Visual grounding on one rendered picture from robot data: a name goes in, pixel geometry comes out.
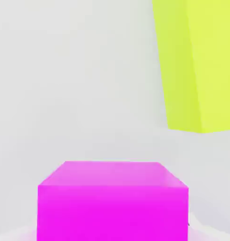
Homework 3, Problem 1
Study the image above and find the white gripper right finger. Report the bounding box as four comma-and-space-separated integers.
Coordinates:
188, 211, 219, 241

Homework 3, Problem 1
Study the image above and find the small magenta cube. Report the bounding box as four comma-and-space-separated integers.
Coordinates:
37, 160, 189, 241

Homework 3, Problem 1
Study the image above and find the large yellow box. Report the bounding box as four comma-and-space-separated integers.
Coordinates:
151, 0, 230, 134

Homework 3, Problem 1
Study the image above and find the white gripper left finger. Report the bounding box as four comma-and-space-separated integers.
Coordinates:
7, 225, 38, 241

